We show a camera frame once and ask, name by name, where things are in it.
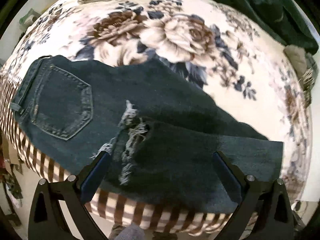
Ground dark green garment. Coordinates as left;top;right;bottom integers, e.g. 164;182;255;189
194;0;319;55

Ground dark blue ripped jeans pants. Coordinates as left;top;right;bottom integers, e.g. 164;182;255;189
10;55;285;213

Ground grey fuzzy cloth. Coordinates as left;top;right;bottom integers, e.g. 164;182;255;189
284;44;316;90

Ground floral printed blanket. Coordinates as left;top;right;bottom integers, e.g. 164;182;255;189
0;0;314;234

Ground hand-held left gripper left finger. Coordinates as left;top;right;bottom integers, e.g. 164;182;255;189
28;151;112;240

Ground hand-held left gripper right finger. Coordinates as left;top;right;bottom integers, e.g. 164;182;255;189
213;151;295;240

